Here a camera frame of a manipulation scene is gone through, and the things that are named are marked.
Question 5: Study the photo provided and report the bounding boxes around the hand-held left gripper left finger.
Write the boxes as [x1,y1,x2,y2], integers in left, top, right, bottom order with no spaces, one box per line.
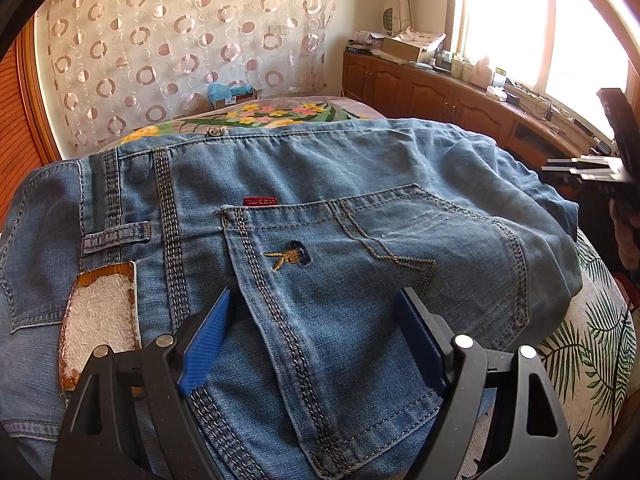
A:
[50,287,236,480]

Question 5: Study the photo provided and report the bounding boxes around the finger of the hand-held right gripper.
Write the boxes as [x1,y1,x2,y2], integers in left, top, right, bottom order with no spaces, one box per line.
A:
[546,156,623,168]
[541,166,627,185]

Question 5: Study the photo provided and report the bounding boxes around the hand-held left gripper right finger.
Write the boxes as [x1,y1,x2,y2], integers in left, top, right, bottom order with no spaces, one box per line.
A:
[392,287,578,480]

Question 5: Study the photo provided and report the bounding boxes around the blue denim pants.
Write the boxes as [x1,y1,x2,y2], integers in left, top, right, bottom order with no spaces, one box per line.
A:
[0,117,584,480]

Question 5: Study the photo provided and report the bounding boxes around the person's right hand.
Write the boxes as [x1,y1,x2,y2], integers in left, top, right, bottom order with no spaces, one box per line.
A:
[611,199,640,272]

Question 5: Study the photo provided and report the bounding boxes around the white power strip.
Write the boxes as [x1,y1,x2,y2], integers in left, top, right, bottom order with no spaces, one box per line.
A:
[512,80,547,99]

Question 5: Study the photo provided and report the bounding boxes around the window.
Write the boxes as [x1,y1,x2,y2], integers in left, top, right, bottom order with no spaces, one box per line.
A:
[449,0,632,128]

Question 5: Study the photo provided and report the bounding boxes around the wooden window cabinet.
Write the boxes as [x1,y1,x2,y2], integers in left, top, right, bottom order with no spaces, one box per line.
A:
[342,49,622,173]

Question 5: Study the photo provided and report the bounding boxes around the leaf-print bed sheet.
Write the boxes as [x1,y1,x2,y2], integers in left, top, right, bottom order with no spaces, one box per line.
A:
[536,227,637,480]

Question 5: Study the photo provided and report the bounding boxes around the cardboard box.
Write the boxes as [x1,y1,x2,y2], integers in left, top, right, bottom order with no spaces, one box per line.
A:
[381,35,437,64]

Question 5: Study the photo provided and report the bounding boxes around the floral blanket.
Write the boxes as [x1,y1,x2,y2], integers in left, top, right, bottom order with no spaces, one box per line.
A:
[107,96,387,147]

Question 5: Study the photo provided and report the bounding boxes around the blue bag in box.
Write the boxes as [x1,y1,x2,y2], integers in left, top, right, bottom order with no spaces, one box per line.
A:
[206,81,259,109]

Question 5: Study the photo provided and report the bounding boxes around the wooden wardrobe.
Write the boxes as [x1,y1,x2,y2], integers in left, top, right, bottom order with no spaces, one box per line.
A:
[0,14,65,233]

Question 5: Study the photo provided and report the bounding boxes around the sheer circle-print curtain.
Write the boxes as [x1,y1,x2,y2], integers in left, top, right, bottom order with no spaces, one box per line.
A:
[37,0,347,158]

